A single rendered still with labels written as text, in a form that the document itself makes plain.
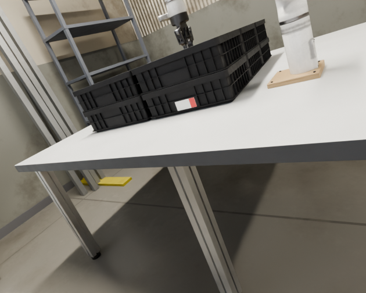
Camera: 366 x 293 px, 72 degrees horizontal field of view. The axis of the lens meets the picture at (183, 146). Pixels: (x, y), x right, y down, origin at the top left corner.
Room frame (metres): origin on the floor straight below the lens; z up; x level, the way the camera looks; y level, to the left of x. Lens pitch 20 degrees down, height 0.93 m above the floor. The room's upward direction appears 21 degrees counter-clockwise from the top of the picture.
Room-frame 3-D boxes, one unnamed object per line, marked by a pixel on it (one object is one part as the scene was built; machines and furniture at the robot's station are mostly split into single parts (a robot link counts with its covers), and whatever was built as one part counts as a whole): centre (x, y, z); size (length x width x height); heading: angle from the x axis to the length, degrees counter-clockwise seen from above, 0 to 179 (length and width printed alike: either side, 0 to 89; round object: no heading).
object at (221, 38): (1.11, -0.15, 0.92); 0.40 x 0.30 x 0.02; 56
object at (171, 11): (1.15, -0.16, 1.09); 0.11 x 0.09 x 0.06; 60
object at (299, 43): (0.89, -0.50, 0.81); 0.09 x 0.09 x 0.17; 55
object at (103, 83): (1.34, 0.18, 0.92); 0.40 x 0.30 x 0.02; 56
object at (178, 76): (1.11, -0.15, 0.87); 0.40 x 0.30 x 0.11; 56
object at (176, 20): (1.14, -0.17, 1.02); 0.08 x 0.08 x 0.09
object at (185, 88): (1.11, -0.15, 0.76); 0.40 x 0.30 x 0.12; 56
